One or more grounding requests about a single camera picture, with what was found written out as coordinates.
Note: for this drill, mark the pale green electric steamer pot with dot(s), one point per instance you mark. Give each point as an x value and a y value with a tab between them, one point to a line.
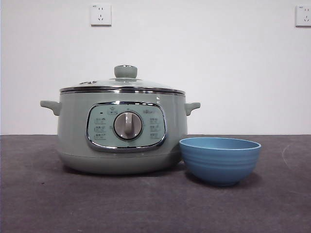
73	136

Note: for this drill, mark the glass lid with green knob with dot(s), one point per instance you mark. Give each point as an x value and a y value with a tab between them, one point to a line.
126	71

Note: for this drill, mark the white wall socket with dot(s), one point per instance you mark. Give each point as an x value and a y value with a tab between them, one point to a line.
303	15
100	14

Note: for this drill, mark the blue ribbed bowl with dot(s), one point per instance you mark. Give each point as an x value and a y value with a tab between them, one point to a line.
219	165

